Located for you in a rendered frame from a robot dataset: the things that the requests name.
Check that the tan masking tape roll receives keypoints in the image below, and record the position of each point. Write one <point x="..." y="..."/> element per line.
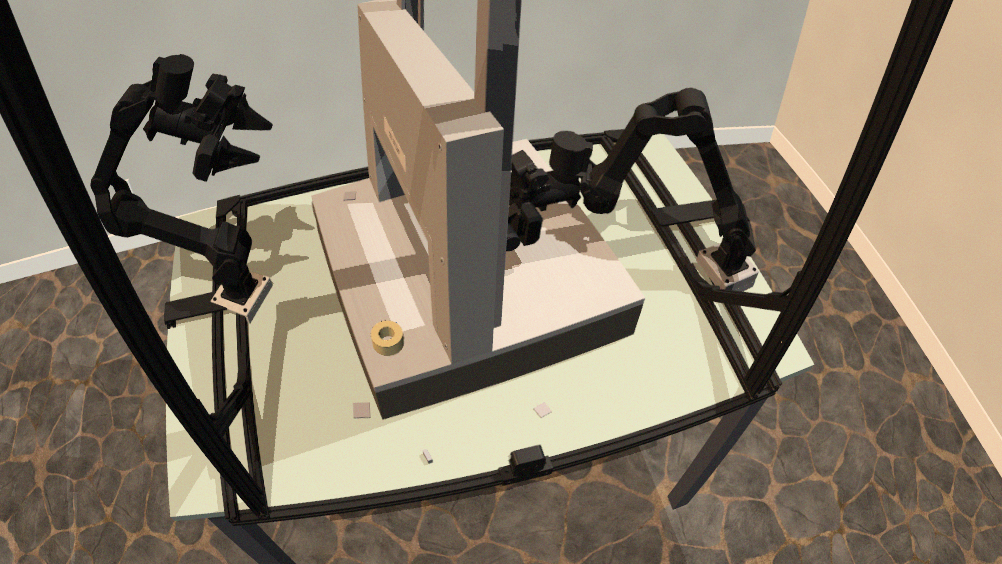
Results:
<point x="387" y="347"/>

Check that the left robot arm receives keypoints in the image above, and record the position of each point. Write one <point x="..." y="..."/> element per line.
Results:
<point x="131" y="216"/>

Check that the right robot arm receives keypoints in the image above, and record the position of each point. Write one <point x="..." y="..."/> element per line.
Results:
<point x="570" y="154"/>

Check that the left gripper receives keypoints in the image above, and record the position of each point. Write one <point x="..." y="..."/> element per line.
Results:
<point x="221" y="156"/>

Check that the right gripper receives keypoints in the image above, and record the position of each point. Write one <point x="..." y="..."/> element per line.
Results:
<point x="528" y="222"/>

